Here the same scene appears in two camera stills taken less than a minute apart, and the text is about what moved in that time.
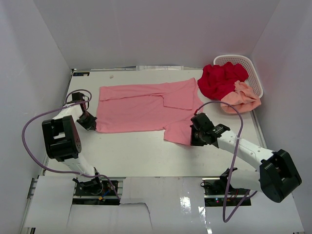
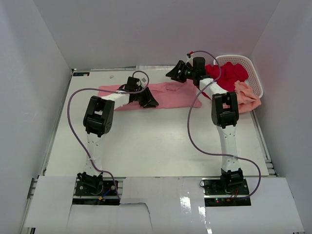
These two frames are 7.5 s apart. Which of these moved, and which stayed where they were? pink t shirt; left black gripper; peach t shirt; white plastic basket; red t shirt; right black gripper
Moved: pink t shirt; left black gripper; right black gripper
Stayed: peach t shirt; white plastic basket; red t shirt
